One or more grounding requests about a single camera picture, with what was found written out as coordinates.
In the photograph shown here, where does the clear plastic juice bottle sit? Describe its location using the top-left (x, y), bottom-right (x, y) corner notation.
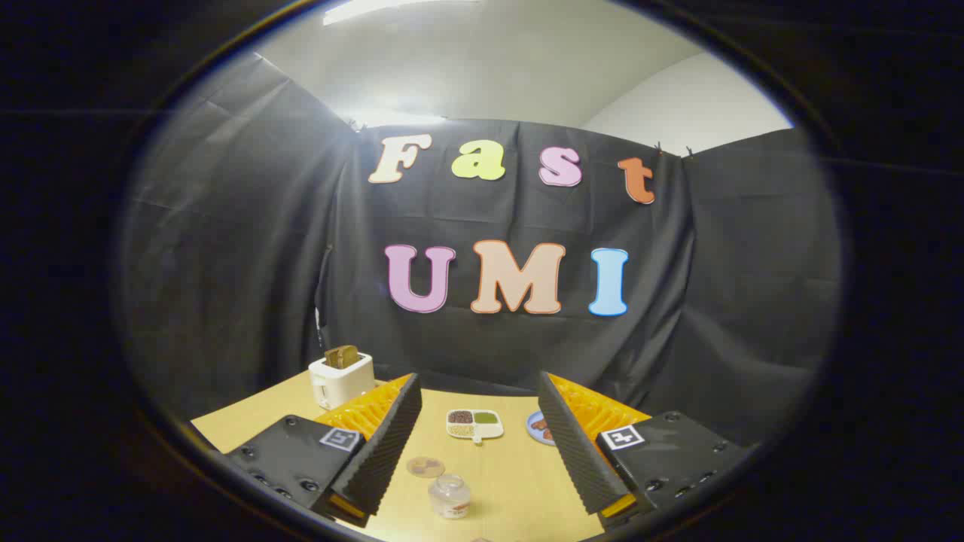
top-left (428, 474), bottom-right (472, 520)

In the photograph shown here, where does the white divided plate with food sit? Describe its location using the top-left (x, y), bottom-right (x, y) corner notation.
top-left (446, 409), bottom-right (505, 443)

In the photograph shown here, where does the wooden table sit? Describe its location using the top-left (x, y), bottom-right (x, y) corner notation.
top-left (191, 370), bottom-right (611, 542)

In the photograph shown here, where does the white toaster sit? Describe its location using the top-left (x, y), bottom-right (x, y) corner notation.
top-left (309, 352), bottom-right (376, 411)

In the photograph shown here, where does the blue plate with food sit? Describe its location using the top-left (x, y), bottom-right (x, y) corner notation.
top-left (526, 410), bottom-right (558, 446)

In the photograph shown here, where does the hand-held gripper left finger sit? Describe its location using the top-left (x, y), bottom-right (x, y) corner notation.
top-left (224, 373), bottom-right (423, 528)

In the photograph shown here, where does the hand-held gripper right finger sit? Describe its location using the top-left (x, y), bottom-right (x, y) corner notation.
top-left (537, 371), bottom-right (761, 531)

